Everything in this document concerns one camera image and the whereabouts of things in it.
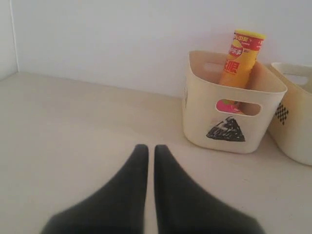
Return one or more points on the pink Lays chips can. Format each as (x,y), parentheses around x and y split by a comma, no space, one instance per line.
(228,106)

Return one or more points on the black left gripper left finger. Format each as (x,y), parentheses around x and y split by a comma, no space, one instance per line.
(116,208)

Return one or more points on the yellow Lays chips can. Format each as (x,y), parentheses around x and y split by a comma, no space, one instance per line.
(241,58)

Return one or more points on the cream bin with triangle mark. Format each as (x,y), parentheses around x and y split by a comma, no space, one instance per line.
(208,127)

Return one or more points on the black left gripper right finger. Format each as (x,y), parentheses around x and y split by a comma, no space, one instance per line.
(184,207)

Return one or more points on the cream bin with square mark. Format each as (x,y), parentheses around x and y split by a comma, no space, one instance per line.
(291,127)

